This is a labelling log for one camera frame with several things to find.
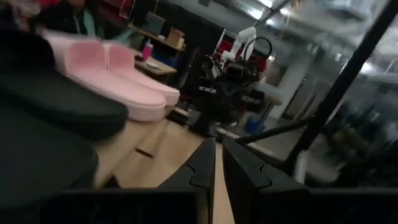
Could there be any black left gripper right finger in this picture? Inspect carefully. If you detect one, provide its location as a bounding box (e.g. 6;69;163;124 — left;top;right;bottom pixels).
222;138;398;224

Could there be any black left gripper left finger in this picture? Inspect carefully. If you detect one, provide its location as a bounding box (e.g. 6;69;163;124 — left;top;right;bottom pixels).
40;138;216;224

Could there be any pink slide sandal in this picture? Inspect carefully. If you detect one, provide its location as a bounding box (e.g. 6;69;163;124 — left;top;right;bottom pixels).
104;42;181;108
39;29;168;123

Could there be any black slide sandal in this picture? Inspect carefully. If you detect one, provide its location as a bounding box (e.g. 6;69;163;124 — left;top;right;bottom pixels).
0;29;130;141
0;102;100;208

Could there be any blue object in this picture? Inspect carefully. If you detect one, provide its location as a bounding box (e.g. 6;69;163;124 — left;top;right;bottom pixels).
244;115;267;135

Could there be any wooden desk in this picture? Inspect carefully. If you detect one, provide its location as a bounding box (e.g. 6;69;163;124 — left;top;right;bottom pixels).
132;49;178;77

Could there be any pink cup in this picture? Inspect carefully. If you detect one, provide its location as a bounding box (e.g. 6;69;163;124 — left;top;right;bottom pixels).
141;42;154;62

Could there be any cardboard box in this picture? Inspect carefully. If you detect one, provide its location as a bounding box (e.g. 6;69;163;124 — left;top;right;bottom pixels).
167;28;185;48

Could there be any dark computer monitor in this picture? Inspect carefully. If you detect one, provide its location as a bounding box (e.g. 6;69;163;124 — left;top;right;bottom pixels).
143;12;167;35

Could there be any person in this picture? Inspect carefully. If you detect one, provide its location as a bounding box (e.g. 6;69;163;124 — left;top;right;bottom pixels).
36;0;133;43

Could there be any wooden shelf with black frame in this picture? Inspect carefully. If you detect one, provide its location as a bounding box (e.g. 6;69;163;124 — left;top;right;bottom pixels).
93;116;315;224

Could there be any black rig frame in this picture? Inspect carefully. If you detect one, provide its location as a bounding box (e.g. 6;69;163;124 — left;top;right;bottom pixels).
284;0;398;177

